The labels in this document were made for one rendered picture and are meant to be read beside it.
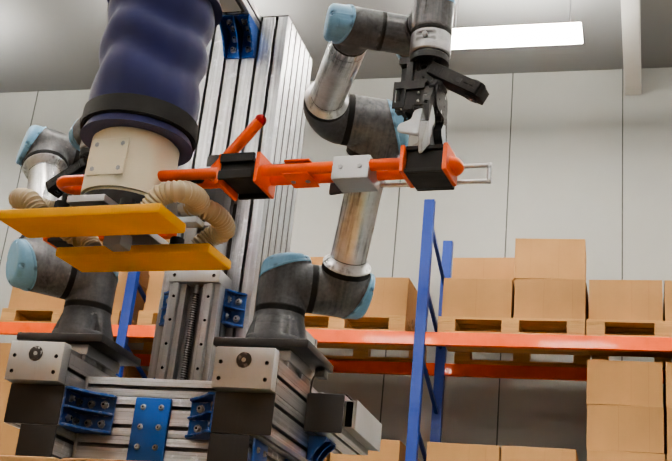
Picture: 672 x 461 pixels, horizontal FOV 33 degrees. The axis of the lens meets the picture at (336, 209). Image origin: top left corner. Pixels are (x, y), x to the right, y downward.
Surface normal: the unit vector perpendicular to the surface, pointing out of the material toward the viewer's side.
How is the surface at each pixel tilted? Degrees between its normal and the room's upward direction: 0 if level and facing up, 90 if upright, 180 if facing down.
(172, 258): 179
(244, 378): 90
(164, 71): 75
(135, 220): 179
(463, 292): 90
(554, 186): 90
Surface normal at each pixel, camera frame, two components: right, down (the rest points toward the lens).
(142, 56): 0.15, -0.60
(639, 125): -0.25, -0.38
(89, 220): -0.11, 0.92
